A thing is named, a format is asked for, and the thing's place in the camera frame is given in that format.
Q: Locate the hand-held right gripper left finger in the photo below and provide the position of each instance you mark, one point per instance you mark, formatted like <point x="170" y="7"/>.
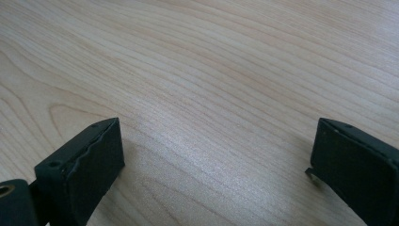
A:
<point x="84" y="169"/>

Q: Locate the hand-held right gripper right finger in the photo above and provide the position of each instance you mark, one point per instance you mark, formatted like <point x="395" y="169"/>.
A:
<point x="354" y="169"/>

